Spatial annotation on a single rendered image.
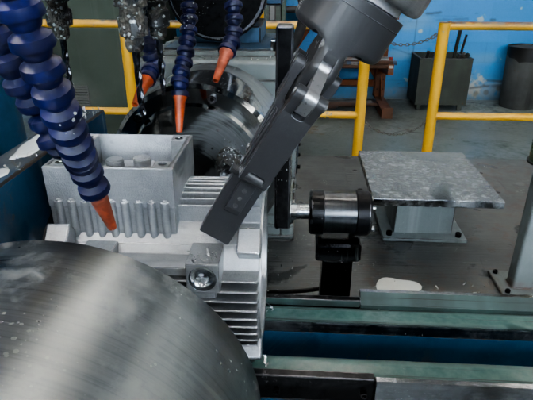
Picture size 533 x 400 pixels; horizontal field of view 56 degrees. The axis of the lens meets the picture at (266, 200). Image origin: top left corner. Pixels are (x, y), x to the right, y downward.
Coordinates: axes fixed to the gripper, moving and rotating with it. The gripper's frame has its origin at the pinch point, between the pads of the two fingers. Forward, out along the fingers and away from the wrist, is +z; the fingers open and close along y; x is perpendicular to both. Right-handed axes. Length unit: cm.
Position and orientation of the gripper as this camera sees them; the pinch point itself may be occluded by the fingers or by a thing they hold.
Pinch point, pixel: (232, 205)
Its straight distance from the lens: 45.1
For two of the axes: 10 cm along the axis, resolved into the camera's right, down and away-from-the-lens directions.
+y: -0.6, 4.2, -9.0
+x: 8.6, 4.8, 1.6
